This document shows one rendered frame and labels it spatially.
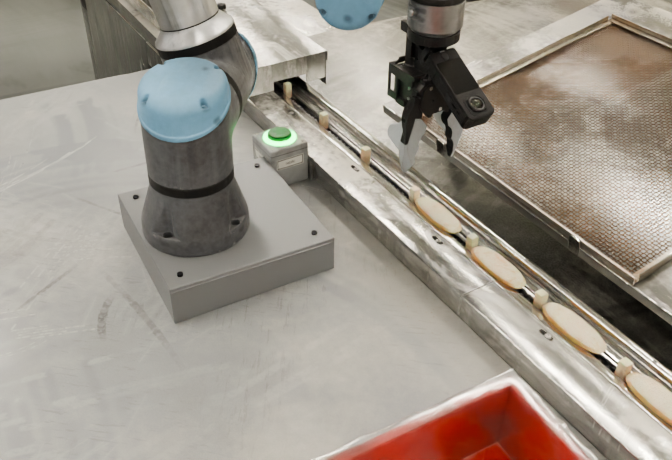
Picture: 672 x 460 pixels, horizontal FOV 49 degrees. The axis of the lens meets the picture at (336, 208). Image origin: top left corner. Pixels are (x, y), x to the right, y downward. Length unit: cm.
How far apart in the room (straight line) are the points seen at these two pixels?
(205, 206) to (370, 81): 69
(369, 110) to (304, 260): 51
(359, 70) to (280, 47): 22
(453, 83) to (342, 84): 61
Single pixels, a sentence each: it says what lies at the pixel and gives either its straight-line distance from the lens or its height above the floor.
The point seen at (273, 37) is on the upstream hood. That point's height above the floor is 92.
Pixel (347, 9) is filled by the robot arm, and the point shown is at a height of 123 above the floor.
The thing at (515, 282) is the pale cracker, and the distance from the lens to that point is 105.
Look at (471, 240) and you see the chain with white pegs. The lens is 109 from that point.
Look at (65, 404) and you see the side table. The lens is 97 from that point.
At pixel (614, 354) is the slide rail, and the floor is 85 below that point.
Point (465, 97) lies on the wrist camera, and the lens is 100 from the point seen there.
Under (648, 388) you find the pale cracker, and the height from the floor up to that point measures 86.
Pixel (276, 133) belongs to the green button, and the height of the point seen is 91.
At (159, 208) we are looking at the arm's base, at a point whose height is 94.
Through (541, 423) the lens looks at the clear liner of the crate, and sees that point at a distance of 81.
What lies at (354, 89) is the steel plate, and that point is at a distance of 157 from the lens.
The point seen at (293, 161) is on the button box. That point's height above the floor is 87.
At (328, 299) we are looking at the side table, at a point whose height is 82.
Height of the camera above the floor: 154
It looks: 36 degrees down
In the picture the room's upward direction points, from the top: 1 degrees clockwise
